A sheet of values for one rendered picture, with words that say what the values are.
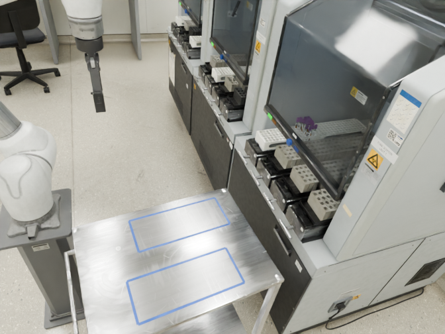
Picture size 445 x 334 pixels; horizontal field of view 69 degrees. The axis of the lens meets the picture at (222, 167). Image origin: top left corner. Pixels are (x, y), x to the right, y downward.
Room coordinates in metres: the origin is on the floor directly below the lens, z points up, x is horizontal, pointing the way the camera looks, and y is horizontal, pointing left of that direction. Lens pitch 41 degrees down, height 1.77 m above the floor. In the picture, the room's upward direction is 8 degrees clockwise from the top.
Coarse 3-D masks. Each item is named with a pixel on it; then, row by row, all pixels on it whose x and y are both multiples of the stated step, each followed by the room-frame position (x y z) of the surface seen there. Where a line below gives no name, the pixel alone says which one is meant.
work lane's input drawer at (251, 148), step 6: (246, 144) 1.32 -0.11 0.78; (252, 144) 1.29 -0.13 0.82; (258, 144) 1.28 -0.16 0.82; (246, 150) 1.31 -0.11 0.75; (252, 150) 1.26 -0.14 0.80; (258, 150) 1.24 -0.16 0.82; (270, 150) 1.26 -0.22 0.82; (240, 156) 1.27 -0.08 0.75; (246, 156) 1.27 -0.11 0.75; (252, 156) 1.25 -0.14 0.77; (258, 156) 1.22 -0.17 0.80; (264, 156) 1.23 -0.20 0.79; (246, 162) 1.22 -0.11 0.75; (252, 162) 1.24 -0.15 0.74
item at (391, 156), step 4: (372, 140) 0.82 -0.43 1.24; (376, 140) 0.81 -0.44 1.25; (380, 140) 0.80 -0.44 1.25; (372, 144) 0.81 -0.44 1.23; (376, 144) 0.80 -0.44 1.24; (380, 144) 0.79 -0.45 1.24; (384, 144) 0.78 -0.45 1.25; (376, 148) 0.80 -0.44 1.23; (380, 148) 0.79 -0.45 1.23; (384, 148) 0.78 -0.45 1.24; (388, 148) 0.76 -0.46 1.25; (384, 152) 0.77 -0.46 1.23; (388, 152) 0.76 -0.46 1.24; (392, 152) 0.75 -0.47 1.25; (388, 156) 0.75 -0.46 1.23; (392, 156) 0.74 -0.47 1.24; (396, 156) 0.73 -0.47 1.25; (392, 160) 0.74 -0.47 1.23
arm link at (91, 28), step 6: (72, 18) 0.87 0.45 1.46; (96, 18) 0.89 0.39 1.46; (102, 18) 0.92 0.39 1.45; (72, 24) 0.87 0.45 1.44; (78, 24) 0.87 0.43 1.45; (84, 24) 0.87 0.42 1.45; (90, 24) 0.88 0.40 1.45; (96, 24) 0.89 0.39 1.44; (102, 24) 0.92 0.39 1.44; (72, 30) 0.88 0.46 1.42; (78, 30) 0.87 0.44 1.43; (84, 30) 0.87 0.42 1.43; (90, 30) 0.88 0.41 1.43; (96, 30) 0.89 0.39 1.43; (102, 30) 0.91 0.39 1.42; (78, 36) 0.87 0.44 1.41; (84, 36) 0.87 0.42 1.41; (90, 36) 0.88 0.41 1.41; (96, 36) 0.89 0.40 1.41
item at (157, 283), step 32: (224, 192) 0.93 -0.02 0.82; (96, 224) 0.69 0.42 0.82; (128, 224) 0.71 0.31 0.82; (160, 224) 0.73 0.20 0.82; (192, 224) 0.75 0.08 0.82; (224, 224) 0.77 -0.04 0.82; (64, 256) 0.57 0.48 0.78; (96, 256) 0.57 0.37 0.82; (128, 256) 0.58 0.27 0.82; (160, 256) 0.60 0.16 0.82; (192, 256) 0.61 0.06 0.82; (224, 256) 0.63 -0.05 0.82; (256, 256) 0.65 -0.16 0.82; (96, 288) 0.46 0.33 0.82; (128, 288) 0.48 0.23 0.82; (160, 288) 0.49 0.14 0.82; (192, 288) 0.50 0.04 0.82; (224, 288) 0.52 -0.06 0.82; (256, 288) 0.53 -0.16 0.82; (96, 320) 0.37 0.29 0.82; (128, 320) 0.38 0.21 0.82; (160, 320) 0.39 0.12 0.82; (192, 320) 0.64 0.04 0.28; (224, 320) 0.66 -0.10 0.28; (256, 320) 0.58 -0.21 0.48
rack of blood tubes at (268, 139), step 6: (258, 132) 1.33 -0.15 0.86; (264, 132) 1.35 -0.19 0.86; (270, 132) 1.34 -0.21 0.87; (276, 132) 1.35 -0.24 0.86; (258, 138) 1.30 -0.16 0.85; (264, 138) 1.29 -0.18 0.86; (270, 138) 1.29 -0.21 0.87; (276, 138) 1.30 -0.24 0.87; (282, 138) 1.31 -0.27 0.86; (264, 144) 1.25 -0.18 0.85; (270, 144) 1.32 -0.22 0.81; (276, 144) 1.32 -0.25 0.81; (264, 150) 1.25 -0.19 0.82
